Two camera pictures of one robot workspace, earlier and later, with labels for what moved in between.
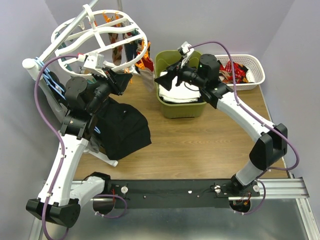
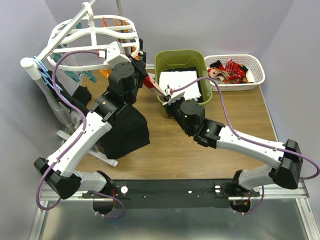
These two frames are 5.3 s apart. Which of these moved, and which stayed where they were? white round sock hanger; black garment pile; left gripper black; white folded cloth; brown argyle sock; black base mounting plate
Moved: left gripper black; white round sock hanger
Stayed: brown argyle sock; black garment pile; black base mounting plate; white folded cloth
